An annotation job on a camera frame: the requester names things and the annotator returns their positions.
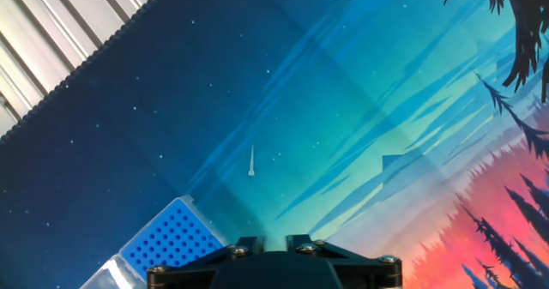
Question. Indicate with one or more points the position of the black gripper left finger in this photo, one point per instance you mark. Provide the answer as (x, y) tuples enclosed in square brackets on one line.
[(188, 274)]

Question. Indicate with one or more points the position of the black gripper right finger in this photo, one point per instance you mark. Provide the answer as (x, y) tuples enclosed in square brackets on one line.
[(369, 274)]

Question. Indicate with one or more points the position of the small clear pipette tip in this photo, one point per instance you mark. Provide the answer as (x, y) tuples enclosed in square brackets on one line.
[(251, 164)]

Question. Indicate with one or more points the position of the blue pipette tip holder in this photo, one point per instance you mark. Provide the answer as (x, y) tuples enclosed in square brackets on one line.
[(171, 237)]

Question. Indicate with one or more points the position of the clear lid of blue holder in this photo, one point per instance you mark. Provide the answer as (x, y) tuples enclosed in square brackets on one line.
[(111, 276)]

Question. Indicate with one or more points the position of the printed sunset forest cloth mat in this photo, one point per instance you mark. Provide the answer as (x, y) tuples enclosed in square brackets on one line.
[(300, 109)]

